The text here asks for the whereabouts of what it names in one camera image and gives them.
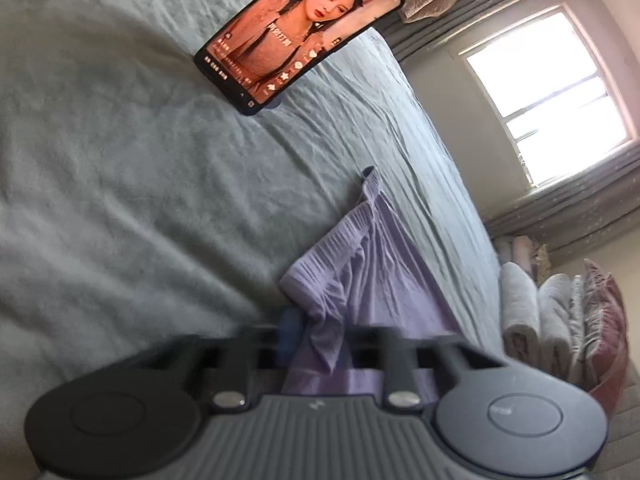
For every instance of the black smartphone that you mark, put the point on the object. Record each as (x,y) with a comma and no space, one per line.
(300,30)

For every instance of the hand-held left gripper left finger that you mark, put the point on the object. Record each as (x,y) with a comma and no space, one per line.
(291,331)

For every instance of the folded grey quilt pink trim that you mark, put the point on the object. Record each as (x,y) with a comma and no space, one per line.
(555,325)
(520,310)

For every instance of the pile of pink clothes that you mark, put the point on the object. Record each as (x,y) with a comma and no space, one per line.
(520,250)

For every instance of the bed with grey sheet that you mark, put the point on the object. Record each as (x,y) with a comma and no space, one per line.
(125,160)

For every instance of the mauve pillow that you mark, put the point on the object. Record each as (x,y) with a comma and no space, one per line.
(607,330)

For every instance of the window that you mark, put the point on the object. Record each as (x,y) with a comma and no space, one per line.
(550,90)

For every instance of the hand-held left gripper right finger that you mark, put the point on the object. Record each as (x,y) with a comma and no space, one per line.
(397,355)

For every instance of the black phone stand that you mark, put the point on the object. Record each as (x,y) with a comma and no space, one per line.
(274,106)

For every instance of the grey patterned curtain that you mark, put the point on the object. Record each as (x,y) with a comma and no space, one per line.
(475,15)
(575,210)

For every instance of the purple pants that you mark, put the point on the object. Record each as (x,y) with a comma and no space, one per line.
(380,270)

